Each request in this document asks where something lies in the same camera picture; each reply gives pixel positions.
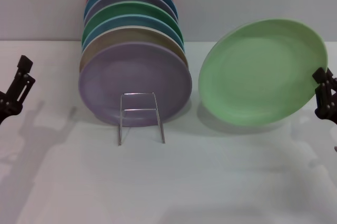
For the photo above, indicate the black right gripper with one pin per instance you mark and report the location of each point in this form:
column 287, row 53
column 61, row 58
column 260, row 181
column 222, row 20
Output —
column 329, row 113

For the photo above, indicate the tan beige plate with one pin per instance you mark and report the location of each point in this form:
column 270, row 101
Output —
column 131, row 36

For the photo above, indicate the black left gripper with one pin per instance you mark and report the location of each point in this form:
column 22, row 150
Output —
column 8, row 108

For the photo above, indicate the light green plate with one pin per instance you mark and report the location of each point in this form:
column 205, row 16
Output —
column 260, row 71

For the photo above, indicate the dark green plate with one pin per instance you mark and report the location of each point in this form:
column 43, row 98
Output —
column 131, row 8

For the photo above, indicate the lavender plate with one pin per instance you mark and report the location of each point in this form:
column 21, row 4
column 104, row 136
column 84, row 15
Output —
column 131, row 74

